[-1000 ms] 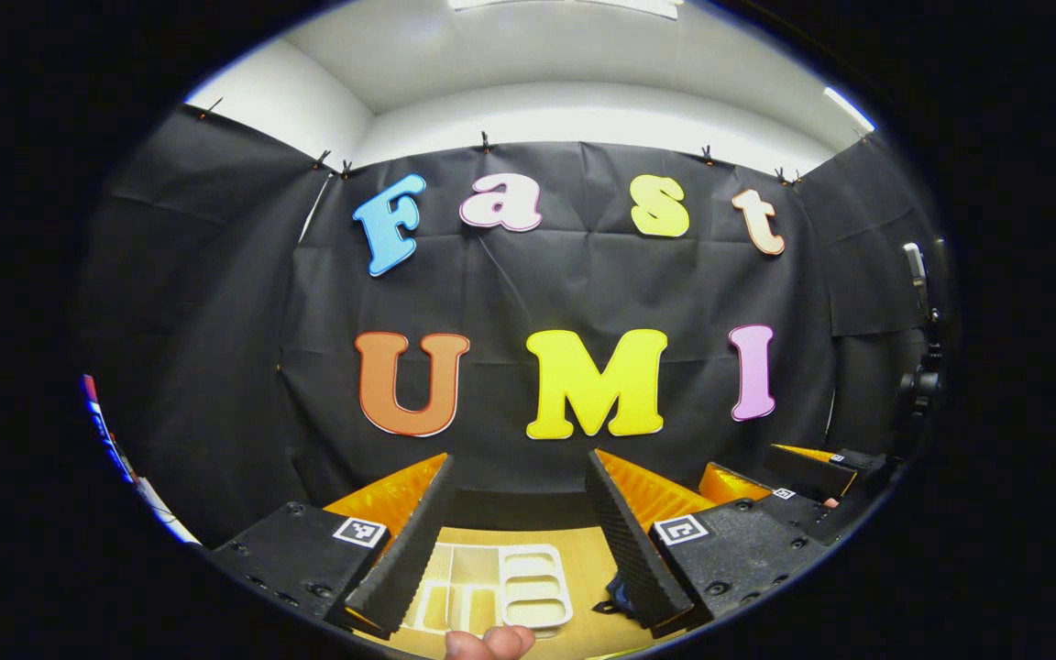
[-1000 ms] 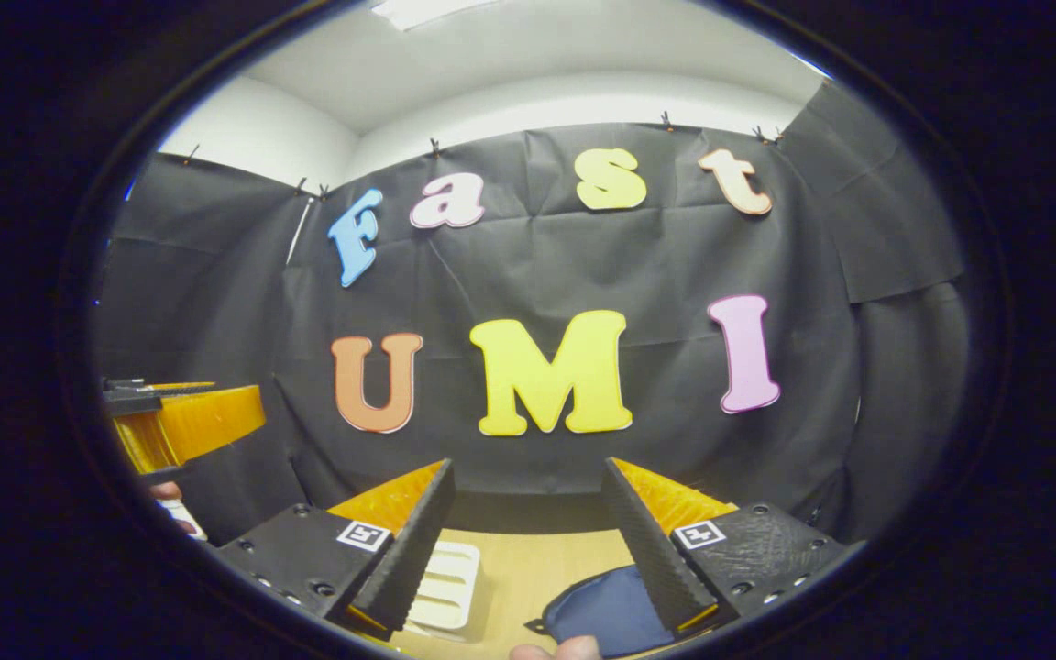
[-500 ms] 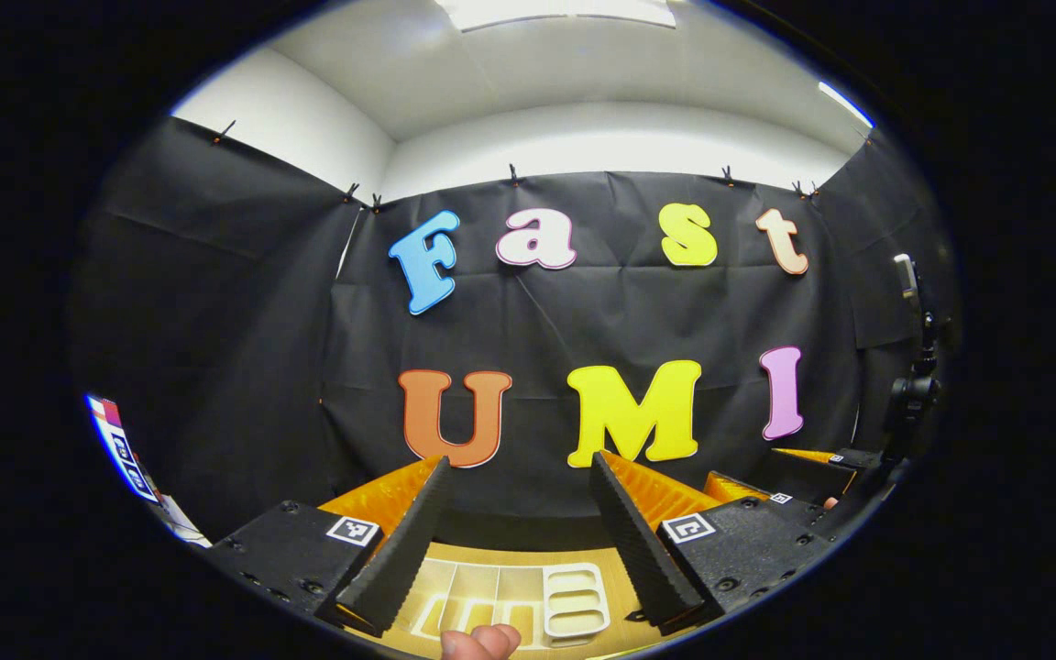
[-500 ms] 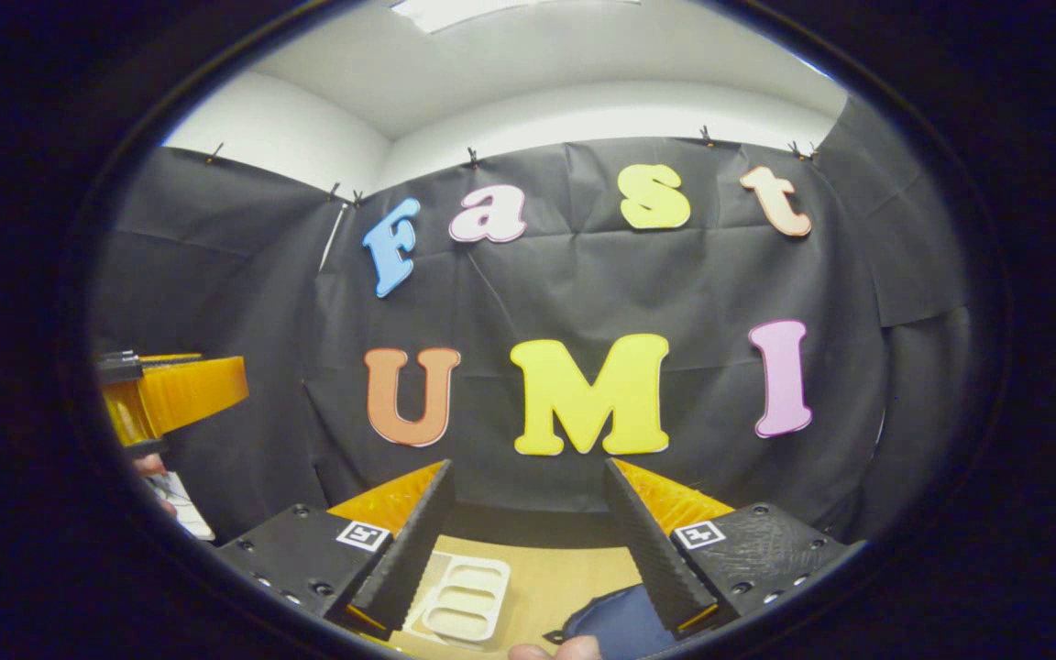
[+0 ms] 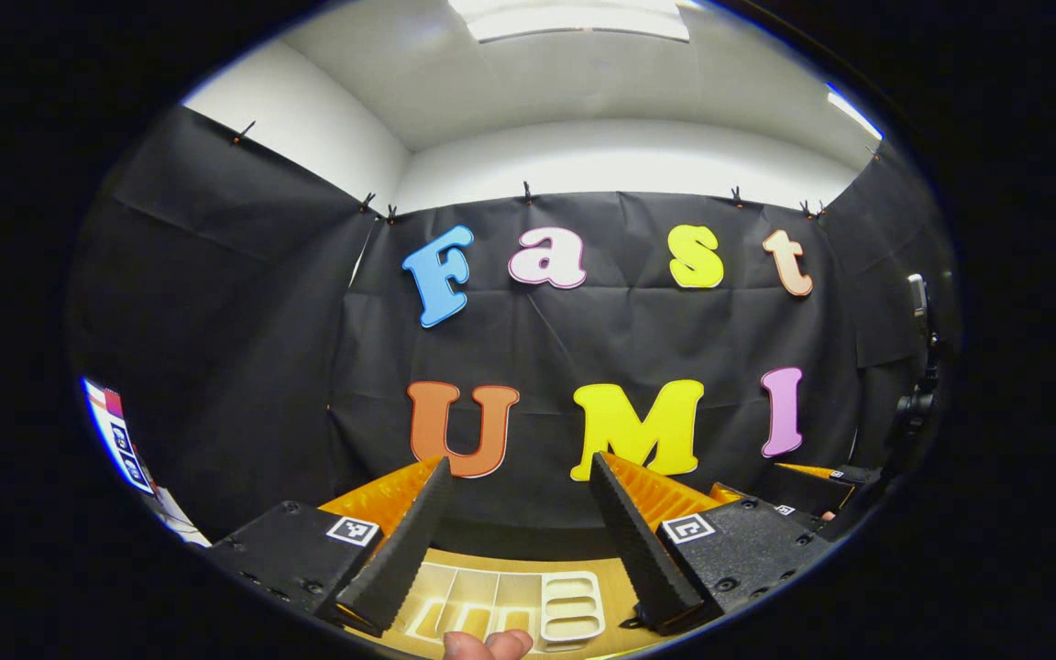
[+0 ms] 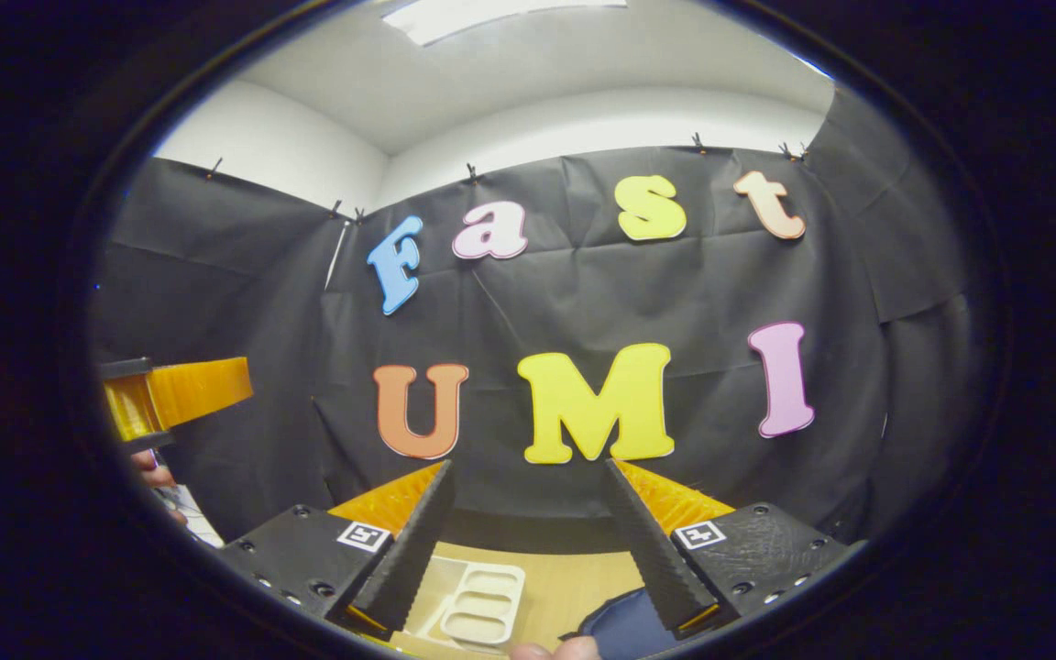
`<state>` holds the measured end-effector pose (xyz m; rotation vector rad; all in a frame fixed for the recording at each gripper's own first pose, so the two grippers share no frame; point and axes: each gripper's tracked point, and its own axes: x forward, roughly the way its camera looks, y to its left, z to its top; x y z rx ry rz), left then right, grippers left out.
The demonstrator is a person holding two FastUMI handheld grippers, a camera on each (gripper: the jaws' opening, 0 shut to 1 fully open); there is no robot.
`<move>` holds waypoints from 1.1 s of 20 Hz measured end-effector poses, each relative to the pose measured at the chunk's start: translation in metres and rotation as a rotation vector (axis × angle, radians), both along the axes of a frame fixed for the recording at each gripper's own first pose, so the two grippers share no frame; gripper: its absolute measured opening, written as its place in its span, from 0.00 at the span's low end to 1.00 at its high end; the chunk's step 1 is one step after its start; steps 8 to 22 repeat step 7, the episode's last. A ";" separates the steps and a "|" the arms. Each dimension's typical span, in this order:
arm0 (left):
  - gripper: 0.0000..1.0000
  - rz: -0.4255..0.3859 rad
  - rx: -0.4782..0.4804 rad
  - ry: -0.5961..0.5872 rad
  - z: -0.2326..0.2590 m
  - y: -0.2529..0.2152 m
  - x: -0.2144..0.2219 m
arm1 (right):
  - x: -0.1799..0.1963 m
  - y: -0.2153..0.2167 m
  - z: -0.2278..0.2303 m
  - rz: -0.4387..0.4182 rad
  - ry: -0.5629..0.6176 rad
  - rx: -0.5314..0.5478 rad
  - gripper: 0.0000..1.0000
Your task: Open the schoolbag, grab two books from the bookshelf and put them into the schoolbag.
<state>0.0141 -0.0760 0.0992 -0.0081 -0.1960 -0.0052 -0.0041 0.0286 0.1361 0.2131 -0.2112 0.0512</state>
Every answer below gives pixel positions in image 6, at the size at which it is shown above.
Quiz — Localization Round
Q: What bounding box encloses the white plastic bookshelf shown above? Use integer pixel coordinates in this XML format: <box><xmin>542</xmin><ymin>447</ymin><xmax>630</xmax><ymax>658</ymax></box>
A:
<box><xmin>404</xmin><ymin>555</ymin><xmax>527</xmax><ymax>654</ymax></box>

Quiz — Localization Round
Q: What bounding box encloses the row of black cloth clips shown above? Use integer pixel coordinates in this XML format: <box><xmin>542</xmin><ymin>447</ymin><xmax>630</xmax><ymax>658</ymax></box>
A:
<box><xmin>205</xmin><ymin>131</ymin><xmax>811</xmax><ymax>226</ymax></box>

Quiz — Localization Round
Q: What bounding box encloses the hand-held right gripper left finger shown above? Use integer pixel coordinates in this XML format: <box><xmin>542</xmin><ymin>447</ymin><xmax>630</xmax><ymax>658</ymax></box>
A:
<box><xmin>216</xmin><ymin>458</ymin><xmax>457</xmax><ymax>635</ymax></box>

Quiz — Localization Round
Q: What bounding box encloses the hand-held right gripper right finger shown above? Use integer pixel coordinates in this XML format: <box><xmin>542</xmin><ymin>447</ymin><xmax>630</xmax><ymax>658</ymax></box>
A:
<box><xmin>603</xmin><ymin>458</ymin><xmax>852</xmax><ymax>635</ymax></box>

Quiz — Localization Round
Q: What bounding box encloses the ceiling light panel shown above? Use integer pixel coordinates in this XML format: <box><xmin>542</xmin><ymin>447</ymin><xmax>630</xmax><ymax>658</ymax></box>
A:
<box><xmin>381</xmin><ymin>0</ymin><xmax>630</xmax><ymax>47</ymax></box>

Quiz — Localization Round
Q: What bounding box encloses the blue schoolbag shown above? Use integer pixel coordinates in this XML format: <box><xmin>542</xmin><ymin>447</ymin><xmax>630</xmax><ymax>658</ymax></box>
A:
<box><xmin>565</xmin><ymin>587</ymin><xmax>677</xmax><ymax>660</ymax></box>

